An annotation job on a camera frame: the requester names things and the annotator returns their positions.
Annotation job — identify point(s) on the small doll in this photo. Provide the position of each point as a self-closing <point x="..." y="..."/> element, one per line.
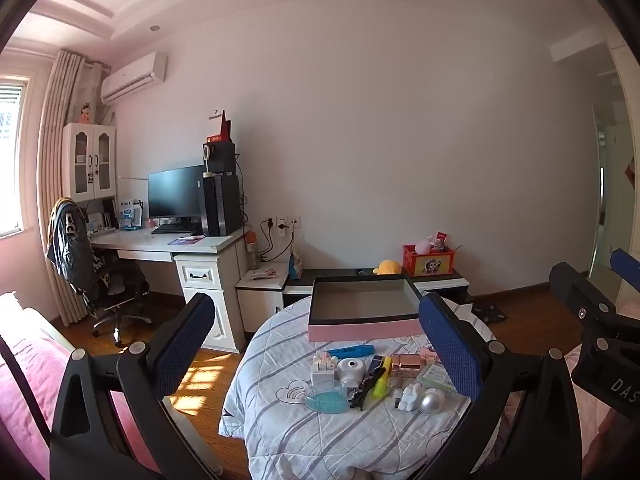
<point x="86" y="113"/>

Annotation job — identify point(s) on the black and white low cabinet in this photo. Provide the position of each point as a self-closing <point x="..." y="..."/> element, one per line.
<point x="265" y="295"/>

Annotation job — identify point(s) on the silver ball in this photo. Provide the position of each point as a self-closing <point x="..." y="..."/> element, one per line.
<point x="432" y="401"/>

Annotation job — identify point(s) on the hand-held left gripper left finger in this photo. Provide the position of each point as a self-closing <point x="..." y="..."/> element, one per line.
<point x="185" y="340"/>

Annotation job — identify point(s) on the pink and white ridged item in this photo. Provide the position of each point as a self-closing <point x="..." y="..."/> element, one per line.
<point x="325" y="359"/>

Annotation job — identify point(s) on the black computer monitor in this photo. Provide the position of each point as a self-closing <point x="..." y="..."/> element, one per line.
<point x="175" y="192"/>

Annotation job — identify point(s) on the white hand-shaped figure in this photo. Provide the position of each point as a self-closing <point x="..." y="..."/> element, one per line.
<point x="411" y="396"/>

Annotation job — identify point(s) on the white round device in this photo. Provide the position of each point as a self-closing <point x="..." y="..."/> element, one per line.
<point x="350" y="370"/>

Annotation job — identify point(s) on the white desk lamp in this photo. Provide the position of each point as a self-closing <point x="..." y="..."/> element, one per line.
<point x="132" y="178"/>

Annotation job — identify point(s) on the window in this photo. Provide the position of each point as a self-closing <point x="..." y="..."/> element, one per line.
<point x="10" y="160"/>

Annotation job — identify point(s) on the blue tissue pack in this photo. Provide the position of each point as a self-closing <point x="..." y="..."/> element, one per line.
<point x="129" y="214"/>

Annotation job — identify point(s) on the white hutch cabinet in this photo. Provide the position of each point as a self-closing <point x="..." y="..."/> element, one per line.
<point x="89" y="162"/>

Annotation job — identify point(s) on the yellow highlighter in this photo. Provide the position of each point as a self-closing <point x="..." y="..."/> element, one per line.
<point x="384" y="379"/>

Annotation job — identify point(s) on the green and white packet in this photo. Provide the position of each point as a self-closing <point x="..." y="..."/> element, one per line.
<point x="434" y="377"/>

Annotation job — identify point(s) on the white wall outlet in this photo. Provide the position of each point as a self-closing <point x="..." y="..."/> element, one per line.
<point x="287" y="221"/>

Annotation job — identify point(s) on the black keyboard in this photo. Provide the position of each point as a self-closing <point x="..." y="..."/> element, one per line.
<point x="172" y="229"/>

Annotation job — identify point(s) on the yellow plush octopus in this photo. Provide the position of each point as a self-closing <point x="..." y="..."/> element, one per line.
<point x="389" y="266"/>

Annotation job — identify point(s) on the glass sliding door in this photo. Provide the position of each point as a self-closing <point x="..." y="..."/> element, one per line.
<point x="607" y="185"/>

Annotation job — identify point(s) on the black bathroom scale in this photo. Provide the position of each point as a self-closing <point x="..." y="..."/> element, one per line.
<point x="490" y="311"/>

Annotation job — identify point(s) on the black computer tower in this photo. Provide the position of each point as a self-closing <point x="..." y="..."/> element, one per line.
<point x="220" y="205"/>

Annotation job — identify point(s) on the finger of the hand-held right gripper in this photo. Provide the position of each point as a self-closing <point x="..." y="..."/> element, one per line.
<point x="626" y="266"/>
<point x="580" y="292"/>

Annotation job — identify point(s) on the blue snack bag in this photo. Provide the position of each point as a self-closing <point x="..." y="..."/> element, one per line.
<point x="295" y="266"/>

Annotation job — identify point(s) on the red storage box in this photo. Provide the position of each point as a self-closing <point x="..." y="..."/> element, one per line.
<point x="428" y="262"/>

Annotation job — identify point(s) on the pink plush toy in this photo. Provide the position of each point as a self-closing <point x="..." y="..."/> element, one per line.
<point x="425" y="246"/>

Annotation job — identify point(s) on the white charger plug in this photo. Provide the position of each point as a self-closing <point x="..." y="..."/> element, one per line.
<point x="320" y="375"/>

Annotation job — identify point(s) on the white air conditioner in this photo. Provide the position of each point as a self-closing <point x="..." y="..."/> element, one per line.
<point x="132" y="79"/>

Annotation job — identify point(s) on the rose gold tin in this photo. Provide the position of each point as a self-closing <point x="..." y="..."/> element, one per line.
<point x="405" y="363"/>

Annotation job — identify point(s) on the pink bed blanket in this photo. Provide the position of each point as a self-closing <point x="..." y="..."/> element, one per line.
<point x="25" y="385"/>

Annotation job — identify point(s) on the blue transparent dish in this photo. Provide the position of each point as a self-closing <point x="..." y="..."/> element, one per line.
<point x="327" y="401"/>

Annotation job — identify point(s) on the office chair with jacket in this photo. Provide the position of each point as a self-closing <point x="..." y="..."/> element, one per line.
<point x="90" y="260"/>

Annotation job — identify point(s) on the red paper bag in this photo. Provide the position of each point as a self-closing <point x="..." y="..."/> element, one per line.
<point x="222" y="130"/>

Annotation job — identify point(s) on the blue highlighter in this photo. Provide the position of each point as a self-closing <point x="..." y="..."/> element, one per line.
<point x="350" y="349"/>

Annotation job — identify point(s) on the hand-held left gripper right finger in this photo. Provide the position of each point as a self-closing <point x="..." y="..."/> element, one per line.
<point x="450" y="345"/>

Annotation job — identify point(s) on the pink box with black rim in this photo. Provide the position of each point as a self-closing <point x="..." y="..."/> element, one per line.
<point x="362" y="305"/>

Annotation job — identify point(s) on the bottle with orange cap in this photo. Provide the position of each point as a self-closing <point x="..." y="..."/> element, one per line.
<point x="252" y="251"/>

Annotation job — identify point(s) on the black speaker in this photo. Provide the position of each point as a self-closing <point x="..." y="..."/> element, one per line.
<point x="219" y="158"/>

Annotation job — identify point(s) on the beige curtain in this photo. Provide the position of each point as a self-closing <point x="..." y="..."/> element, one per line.
<point x="60" y="170"/>

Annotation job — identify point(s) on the black hair clip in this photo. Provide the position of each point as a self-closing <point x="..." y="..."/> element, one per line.
<point x="367" y="391"/>

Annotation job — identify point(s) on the pink and white flat packet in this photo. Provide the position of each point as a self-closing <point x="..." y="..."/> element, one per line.
<point x="262" y="274"/>

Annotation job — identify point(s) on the pink mouse pad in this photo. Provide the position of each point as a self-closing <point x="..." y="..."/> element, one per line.
<point x="186" y="240"/>

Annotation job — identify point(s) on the small glass bottle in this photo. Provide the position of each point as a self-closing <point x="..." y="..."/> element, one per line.
<point x="396" y="403"/>

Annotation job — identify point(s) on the striped white tablecloth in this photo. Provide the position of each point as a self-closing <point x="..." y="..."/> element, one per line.
<point x="300" y="440"/>

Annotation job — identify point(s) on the white desk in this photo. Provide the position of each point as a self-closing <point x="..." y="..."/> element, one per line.
<point x="210" y="280"/>

